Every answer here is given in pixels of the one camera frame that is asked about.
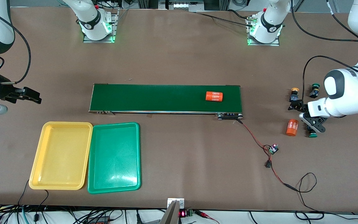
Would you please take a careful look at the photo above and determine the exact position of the yellow mushroom push button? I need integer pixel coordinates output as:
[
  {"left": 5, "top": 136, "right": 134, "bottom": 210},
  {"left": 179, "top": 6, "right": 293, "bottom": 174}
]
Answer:
[{"left": 289, "top": 88, "right": 300, "bottom": 103}]

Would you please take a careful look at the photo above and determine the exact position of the orange cylinder with white print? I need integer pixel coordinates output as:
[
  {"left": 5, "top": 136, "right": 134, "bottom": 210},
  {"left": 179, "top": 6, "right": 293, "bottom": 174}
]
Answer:
[
  {"left": 206, "top": 91, "right": 223, "bottom": 102},
  {"left": 286, "top": 119, "right": 299, "bottom": 137}
]

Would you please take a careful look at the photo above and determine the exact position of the yellow plastic tray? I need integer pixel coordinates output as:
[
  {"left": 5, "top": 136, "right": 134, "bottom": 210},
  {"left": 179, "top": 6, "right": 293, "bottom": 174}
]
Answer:
[{"left": 29, "top": 121, "right": 93, "bottom": 190}]

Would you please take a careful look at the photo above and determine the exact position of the green conveyor belt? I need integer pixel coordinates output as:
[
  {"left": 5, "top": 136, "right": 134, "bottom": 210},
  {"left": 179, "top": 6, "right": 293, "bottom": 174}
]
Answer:
[{"left": 88, "top": 83, "right": 244, "bottom": 121}]

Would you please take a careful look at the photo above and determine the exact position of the green plastic tray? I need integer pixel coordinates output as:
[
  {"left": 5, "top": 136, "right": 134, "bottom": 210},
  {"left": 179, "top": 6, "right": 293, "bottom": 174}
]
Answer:
[{"left": 87, "top": 122, "right": 141, "bottom": 194}]

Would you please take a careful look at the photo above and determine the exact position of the red clip lead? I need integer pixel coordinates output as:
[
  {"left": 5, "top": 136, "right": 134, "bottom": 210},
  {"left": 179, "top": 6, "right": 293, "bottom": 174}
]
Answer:
[{"left": 195, "top": 210, "right": 220, "bottom": 224}]

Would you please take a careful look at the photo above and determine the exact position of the silver rack with light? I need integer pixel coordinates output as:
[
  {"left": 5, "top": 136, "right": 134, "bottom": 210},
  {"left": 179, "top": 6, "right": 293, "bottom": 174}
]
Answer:
[{"left": 159, "top": 0, "right": 205, "bottom": 12}]

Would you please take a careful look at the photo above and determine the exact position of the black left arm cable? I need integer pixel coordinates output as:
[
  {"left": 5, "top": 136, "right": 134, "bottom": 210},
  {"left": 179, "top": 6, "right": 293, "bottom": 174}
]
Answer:
[{"left": 290, "top": 0, "right": 358, "bottom": 106}]

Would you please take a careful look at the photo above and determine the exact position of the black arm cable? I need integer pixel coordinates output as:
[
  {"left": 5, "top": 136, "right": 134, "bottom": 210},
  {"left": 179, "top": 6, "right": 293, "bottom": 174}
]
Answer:
[
  {"left": 290, "top": 0, "right": 358, "bottom": 106},
  {"left": 0, "top": 7, "right": 32, "bottom": 85}
]

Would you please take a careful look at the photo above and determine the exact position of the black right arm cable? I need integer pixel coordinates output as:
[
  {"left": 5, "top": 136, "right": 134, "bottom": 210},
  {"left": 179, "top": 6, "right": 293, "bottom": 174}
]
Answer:
[{"left": 0, "top": 7, "right": 32, "bottom": 85}]

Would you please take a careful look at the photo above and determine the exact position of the red and black wire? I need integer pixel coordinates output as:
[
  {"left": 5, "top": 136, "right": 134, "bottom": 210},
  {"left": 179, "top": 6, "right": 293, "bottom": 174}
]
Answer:
[{"left": 236, "top": 119, "right": 298, "bottom": 191}]

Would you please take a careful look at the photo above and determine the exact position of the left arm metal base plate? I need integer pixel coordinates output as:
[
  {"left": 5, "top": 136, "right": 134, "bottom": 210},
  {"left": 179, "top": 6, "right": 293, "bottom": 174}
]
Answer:
[{"left": 246, "top": 15, "right": 281, "bottom": 47}]

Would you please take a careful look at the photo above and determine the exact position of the thin black looped cable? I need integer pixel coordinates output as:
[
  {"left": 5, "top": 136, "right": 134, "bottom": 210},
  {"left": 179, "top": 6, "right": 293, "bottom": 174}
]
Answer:
[{"left": 295, "top": 172, "right": 325, "bottom": 220}]

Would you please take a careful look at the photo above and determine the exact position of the thin black table cable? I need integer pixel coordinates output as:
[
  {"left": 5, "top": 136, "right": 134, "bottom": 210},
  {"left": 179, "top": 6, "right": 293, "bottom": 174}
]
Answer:
[
  {"left": 17, "top": 179, "right": 30, "bottom": 206},
  {"left": 34, "top": 189, "right": 49, "bottom": 222}
]

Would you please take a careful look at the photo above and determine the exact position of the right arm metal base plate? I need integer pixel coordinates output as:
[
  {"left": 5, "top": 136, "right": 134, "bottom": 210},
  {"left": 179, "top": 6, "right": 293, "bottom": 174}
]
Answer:
[{"left": 83, "top": 9, "right": 119, "bottom": 43}]

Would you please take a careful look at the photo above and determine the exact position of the black base power cable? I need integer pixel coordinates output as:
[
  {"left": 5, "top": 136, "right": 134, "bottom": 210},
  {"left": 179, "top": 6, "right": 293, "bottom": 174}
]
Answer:
[{"left": 196, "top": 9, "right": 254, "bottom": 28}]

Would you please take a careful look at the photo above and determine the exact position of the silver bracket plate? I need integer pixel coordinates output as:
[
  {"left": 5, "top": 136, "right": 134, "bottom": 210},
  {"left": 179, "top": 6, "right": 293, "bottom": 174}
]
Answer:
[{"left": 167, "top": 198, "right": 185, "bottom": 209}]

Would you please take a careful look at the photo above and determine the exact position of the grey metal mount bar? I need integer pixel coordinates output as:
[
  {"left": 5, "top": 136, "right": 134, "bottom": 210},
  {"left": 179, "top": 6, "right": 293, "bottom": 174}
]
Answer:
[{"left": 160, "top": 200, "right": 180, "bottom": 224}]

